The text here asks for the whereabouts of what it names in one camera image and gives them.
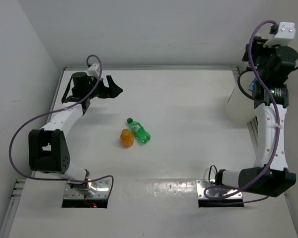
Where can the white bin black rim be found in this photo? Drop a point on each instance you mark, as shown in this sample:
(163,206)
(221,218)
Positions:
(239,108)

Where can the orange juice bottle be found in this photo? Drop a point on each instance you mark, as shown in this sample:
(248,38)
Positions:
(126,138)

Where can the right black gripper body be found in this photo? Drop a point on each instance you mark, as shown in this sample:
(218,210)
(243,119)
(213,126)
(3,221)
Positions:
(260,57)

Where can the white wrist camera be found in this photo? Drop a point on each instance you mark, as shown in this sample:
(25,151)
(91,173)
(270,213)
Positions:
(282,33)
(94,70)

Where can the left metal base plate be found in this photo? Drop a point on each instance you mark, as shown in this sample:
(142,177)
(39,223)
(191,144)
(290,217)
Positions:
(99,189)

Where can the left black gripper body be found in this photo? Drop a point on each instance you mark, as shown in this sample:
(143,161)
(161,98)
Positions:
(101,91)

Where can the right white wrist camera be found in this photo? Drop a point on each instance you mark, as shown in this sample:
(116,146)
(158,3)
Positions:
(282,33)

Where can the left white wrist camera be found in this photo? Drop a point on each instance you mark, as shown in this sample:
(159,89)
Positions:
(94,70)

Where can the green plastic bottle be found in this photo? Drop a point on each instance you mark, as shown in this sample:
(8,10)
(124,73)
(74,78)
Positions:
(138,130)

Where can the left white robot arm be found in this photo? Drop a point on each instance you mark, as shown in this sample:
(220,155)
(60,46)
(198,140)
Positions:
(48,149)

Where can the blue-label plastic bottle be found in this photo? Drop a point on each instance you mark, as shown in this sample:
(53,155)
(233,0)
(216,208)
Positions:
(252,85)

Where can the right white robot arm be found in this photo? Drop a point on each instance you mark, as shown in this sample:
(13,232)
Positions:
(270,175)

